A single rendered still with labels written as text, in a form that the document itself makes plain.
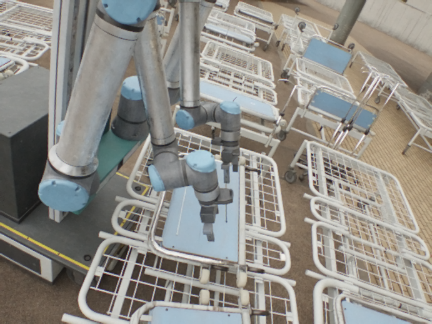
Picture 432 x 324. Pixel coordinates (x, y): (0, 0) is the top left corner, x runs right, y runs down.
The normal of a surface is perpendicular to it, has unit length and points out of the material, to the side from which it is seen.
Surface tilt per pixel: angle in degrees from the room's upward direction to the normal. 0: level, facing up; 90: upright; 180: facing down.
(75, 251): 0
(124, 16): 83
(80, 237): 0
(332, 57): 90
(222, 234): 5
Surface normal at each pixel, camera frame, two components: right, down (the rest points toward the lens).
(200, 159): -0.03, -0.78
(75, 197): 0.11, 0.68
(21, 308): 0.30, -0.77
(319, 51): -0.21, 0.52
